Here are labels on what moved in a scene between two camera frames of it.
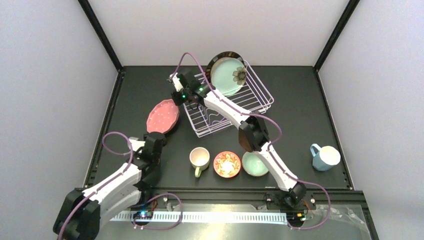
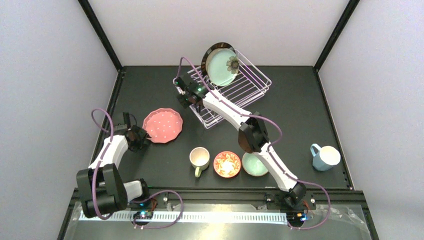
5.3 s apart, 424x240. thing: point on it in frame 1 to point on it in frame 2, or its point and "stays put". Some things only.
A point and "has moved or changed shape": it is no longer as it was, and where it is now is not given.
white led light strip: [208, 216] stays put
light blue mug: [326, 157] stays put
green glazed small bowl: [254, 164] stays put
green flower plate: [228, 75] has moved or changed shape
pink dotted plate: [162, 117] has moved or changed shape
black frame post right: [335, 34] stays put
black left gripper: [159, 136] to [127, 124]
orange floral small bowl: [227, 164] stays put
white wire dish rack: [252, 98] has moved or changed shape
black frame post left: [87, 8] stays put
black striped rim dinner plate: [226, 55] to [205, 58]
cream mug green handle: [199, 158] stays put
